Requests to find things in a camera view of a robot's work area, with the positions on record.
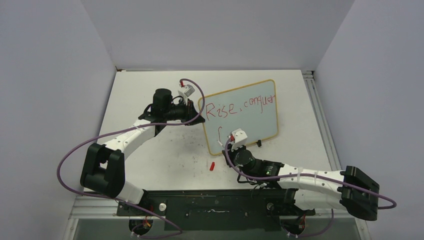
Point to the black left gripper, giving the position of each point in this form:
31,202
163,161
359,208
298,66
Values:
189,111

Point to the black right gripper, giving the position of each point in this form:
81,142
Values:
231,154

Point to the red marker cap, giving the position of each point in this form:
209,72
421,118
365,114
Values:
212,166

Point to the yellow-framed whiteboard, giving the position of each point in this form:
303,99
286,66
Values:
252,108

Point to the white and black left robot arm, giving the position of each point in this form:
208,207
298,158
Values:
104,165

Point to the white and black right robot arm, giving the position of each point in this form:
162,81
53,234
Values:
350,190

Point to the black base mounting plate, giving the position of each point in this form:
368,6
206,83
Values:
220,210

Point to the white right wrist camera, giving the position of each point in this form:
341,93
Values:
238,138

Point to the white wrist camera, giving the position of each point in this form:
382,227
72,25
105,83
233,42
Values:
186,90
238,138

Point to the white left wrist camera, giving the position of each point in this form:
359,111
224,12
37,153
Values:
186,90

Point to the aluminium frame rail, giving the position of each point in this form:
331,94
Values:
328,142

